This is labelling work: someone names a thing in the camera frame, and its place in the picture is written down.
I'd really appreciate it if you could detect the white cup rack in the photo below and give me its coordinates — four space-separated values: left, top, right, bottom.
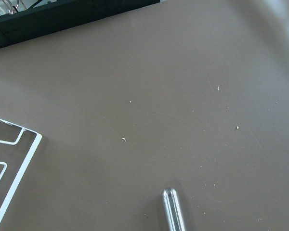
0 119 42 223

